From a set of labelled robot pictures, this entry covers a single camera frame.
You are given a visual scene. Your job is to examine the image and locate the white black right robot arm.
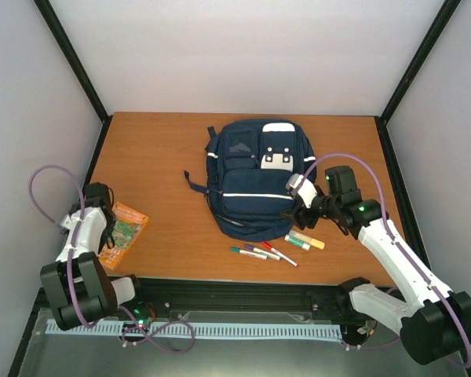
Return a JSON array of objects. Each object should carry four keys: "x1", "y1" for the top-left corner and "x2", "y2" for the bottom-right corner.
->
[{"x1": 284, "y1": 166, "x2": 471, "y2": 365}]

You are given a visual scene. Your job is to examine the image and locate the yellow highlighter pen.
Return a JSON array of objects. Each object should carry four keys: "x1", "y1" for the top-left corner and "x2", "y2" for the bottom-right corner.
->
[{"x1": 289, "y1": 230, "x2": 325, "y2": 250}]

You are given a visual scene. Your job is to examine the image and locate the light blue slotted cable duct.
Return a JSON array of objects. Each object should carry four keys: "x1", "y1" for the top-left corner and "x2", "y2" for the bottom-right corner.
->
[{"x1": 45, "y1": 319, "x2": 342, "y2": 342}]

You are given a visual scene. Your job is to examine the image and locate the red capped marker pen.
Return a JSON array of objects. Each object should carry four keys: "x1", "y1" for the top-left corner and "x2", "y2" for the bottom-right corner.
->
[{"x1": 261, "y1": 242, "x2": 298, "y2": 267}]

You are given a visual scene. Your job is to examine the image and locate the orange treehouse book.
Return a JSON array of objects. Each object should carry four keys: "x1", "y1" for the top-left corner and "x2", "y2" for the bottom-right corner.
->
[{"x1": 99, "y1": 202, "x2": 149, "y2": 270}]

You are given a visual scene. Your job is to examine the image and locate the green capped marker pen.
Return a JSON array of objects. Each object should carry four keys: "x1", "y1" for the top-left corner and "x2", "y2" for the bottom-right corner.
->
[{"x1": 230, "y1": 247, "x2": 268, "y2": 260}]

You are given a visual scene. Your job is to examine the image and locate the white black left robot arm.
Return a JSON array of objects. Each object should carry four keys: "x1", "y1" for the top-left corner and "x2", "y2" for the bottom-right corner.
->
[{"x1": 40, "y1": 182, "x2": 148, "y2": 331}]

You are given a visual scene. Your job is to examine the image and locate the purple capped marker pen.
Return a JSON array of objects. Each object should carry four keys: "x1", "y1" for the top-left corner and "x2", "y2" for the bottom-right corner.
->
[{"x1": 244, "y1": 244, "x2": 281, "y2": 261}]

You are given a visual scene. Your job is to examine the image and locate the navy blue student backpack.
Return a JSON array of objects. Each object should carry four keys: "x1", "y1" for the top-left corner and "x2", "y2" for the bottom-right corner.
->
[{"x1": 189, "y1": 119, "x2": 316, "y2": 243}]

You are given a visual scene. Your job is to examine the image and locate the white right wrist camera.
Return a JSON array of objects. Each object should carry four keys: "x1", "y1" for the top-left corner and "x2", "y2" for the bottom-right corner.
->
[{"x1": 286, "y1": 174, "x2": 318, "y2": 209}]

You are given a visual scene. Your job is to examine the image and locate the green label glue stick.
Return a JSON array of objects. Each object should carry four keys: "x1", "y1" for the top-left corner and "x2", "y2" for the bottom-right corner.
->
[{"x1": 284, "y1": 235, "x2": 311, "y2": 251}]

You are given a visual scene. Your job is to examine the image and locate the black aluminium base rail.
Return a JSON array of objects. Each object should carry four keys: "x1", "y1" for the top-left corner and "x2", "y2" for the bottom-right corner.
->
[{"x1": 35, "y1": 275, "x2": 378, "y2": 327}]

